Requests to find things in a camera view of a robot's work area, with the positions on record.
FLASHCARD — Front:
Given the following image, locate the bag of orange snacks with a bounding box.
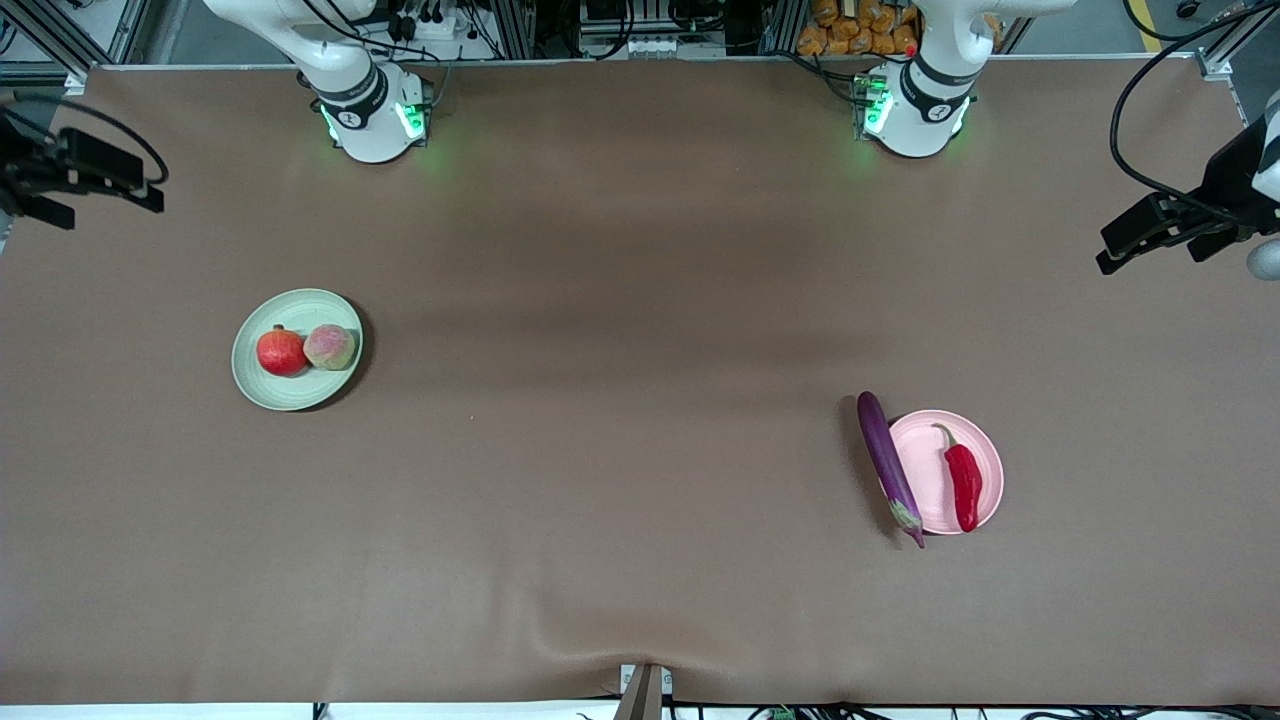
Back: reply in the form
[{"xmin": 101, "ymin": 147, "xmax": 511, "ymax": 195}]
[{"xmin": 796, "ymin": 0, "xmax": 1004, "ymax": 57}]

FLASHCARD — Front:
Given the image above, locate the pink yellow peach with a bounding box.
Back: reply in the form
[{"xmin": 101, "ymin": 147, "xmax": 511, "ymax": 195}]
[{"xmin": 303, "ymin": 324, "xmax": 358, "ymax": 372}]

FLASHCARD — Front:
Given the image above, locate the white power strip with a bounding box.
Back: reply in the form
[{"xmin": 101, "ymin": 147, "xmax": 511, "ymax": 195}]
[{"xmin": 385, "ymin": 0, "xmax": 471, "ymax": 43}]

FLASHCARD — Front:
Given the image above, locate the red chili pepper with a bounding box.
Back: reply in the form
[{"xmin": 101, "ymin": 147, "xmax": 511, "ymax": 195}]
[{"xmin": 932, "ymin": 423, "xmax": 984, "ymax": 534}]

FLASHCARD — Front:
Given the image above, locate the brown table cloth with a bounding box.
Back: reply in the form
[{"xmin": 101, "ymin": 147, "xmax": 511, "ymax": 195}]
[{"xmin": 0, "ymin": 55, "xmax": 1280, "ymax": 707}]

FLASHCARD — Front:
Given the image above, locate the green round plate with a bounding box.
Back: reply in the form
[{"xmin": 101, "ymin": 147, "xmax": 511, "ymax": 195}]
[{"xmin": 231, "ymin": 288, "xmax": 365, "ymax": 412}]

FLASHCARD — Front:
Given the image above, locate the red pomegranate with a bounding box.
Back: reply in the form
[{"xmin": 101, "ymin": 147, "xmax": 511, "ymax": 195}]
[{"xmin": 256, "ymin": 325, "xmax": 308, "ymax": 378}]

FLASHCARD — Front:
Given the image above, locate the pink round plate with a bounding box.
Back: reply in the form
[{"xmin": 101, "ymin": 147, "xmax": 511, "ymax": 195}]
[{"xmin": 885, "ymin": 409, "xmax": 1005, "ymax": 536}]

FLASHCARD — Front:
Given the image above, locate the purple eggplant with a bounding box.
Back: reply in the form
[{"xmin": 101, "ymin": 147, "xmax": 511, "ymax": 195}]
[{"xmin": 856, "ymin": 391, "xmax": 926, "ymax": 549}]

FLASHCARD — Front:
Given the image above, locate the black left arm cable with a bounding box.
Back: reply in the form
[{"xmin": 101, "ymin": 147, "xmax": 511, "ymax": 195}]
[{"xmin": 1110, "ymin": 0, "xmax": 1280, "ymax": 201}]

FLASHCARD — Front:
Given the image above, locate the aluminium frame profile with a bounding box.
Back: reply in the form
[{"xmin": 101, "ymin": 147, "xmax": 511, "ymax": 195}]
[
  {"xmin": 0, "ymin": 0, "xmax": 151, "ymax": 86},
  {"xmin": 1195, "ymin": 0, "xmax": 1280, "ymax": 81}
]

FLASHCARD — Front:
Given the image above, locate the metal table bracket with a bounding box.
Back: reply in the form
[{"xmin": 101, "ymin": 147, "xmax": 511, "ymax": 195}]
[{"xmin": 615, "ymin": 663, "xmax": 674, "ymax": 720}]

